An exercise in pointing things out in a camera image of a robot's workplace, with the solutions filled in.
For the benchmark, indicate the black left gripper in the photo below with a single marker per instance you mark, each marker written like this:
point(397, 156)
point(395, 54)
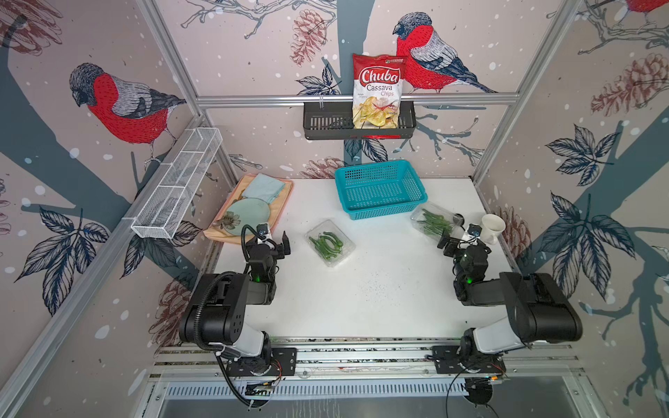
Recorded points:
point(274, 250)

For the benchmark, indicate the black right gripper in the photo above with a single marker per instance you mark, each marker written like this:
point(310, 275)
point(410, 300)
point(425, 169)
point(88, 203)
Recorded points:
point(459, 248)

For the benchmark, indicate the clear clamshell container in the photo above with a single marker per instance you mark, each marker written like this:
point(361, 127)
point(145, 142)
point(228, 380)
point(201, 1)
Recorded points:
point(458, 231)
point(329, 226)

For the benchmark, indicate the teal plastic basket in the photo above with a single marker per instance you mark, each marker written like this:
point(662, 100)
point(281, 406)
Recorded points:
point(379, 189)

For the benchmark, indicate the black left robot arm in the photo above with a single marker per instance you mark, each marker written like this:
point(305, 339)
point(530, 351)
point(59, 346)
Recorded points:
point(214, 319)

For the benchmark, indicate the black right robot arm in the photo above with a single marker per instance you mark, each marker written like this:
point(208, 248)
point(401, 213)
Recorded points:
point(536, 310)

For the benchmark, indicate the green ceramic plate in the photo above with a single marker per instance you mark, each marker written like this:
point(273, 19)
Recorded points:
point(244, 212)

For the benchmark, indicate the white mug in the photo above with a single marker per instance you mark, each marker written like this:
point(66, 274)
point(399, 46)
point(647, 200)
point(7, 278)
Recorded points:
point(492, 227)

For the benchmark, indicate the orange tray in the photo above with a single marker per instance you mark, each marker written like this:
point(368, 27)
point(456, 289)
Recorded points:
point(215, 233)

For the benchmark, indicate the light green folded cloth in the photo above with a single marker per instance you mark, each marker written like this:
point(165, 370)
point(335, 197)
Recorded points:
point(264, 188)

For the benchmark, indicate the red cassava chips bag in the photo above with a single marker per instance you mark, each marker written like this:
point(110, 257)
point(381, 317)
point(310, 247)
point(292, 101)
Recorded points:
point(377, 91)

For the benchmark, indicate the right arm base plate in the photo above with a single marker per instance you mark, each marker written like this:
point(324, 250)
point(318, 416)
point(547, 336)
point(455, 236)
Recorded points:
point(448, 360)

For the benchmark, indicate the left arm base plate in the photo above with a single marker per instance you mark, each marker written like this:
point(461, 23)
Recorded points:
point(281, 362)

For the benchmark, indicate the white wire wall shelf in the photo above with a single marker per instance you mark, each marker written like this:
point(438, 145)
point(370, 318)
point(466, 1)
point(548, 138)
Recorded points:
point(166, 207)

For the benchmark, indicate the black wall basket shelf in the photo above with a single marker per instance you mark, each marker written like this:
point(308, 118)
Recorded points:
point(334, 121)

